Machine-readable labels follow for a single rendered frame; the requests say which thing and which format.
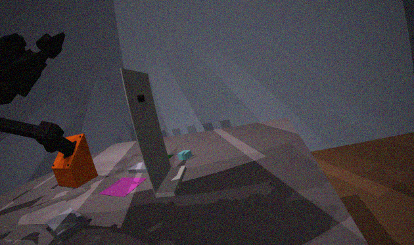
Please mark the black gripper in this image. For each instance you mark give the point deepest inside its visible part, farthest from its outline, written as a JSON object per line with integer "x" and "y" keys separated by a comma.
{"x": 25, "y": 71}

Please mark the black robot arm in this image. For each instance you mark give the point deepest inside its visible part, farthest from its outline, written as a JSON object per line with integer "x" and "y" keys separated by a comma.
{"x": 48, "y": 134}

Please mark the small teal block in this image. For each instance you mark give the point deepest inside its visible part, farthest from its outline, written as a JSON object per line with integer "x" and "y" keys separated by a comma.
{"x": 184, "y": 155}

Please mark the grey panel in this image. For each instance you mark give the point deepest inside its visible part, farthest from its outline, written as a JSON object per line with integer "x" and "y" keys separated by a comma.
{"x": 165, "y": 180}

